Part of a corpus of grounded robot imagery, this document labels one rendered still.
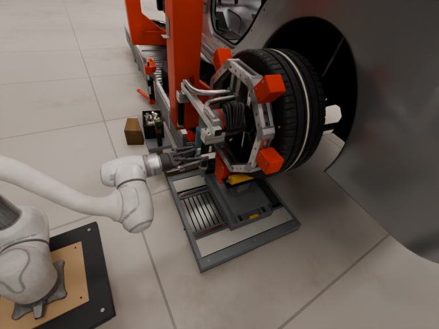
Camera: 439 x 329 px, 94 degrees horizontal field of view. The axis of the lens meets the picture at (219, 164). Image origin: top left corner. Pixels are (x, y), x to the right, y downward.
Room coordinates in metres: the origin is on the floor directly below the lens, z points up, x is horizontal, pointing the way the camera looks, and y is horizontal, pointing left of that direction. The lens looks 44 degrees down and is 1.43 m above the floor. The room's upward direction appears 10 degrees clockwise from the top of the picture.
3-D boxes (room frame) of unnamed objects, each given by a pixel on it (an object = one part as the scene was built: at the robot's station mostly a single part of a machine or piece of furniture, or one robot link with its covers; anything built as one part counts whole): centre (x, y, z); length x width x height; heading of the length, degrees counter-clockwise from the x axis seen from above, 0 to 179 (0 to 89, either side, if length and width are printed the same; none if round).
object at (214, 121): (0.78, 0.02, 1.03); 0.19 x 0.18 x 0.11; 122
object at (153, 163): (0.55, 0.26, 0.83); 0.09 x 0.06 x 0.09; 32
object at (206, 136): (0.68, 0.05, 0.93); 0.09 x 0.05 x 0.05; 122
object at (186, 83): (0.95, 0.12, 1.03); 0.19 x 0.18 x 0.11; 122
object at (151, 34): (3.12, 1.07, 0.69); 0.52 x 0.17 x 0.35; 122
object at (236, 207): (1.02, -0.18, 0.32); 0.40 x 0.30 x 0.28; 32
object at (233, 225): (1.02, -0.18, 0.13); 0.50 x 0.36 x 0.10; 32
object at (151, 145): (1.25, 0.55, 0.44); 0.43 x 0.17 x 0.03; 32
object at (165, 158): (0.59, 0.20, 0.83); 0.09 x 0.08 x 0.07; 122
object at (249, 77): (0.93, -0.04, 0.85); 0.54 x 0.07 x 0.54; 32
